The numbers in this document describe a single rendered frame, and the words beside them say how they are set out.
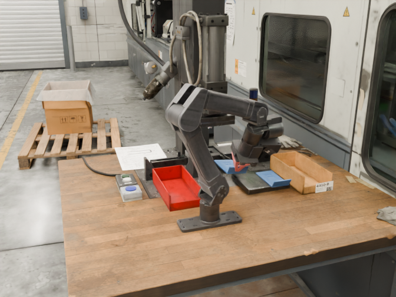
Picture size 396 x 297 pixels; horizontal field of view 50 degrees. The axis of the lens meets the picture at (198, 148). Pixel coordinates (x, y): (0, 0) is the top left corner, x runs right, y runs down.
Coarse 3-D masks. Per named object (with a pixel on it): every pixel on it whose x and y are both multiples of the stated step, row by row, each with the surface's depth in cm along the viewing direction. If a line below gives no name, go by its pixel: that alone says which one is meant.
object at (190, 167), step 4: (188, 156) 170; (228, 156) 169; (188, 160) 170; (188, 164) 171; (192, 164) 165; (216, 164) 179; (188, 168) 171; (192, 168) 166; (220, 168) 174; (192, 172) 167; (196, 172) 166; (224, 172) 171; (192, 176) 167; (196, 176) 167
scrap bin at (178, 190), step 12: (156, 168) 161; (168, 168) 162; (180, 168) 164; (156, 180) 156; (168, 180) 164; (180, 180) 163; (192, 180) 152; (168, 192) 141; (180, 192) 154; (192, 192) 153; (168, 204) 142; (180, 204) 141; (192, 204) 142
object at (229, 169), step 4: (216, 160) 157; (220, 160) 158; (224, 160) 158; (228, 160) 158; (232, 160) 159; (220, 164) 153; (224, 164) 153; (232, 164) 154; (224, 168) 149; (228, 168) 150; (232, 168) 144; (244, 168) 145; (228, 172) 145; (232, 172) 145; (236, 172) 146; (240, 172) 146; (244, 172) 147
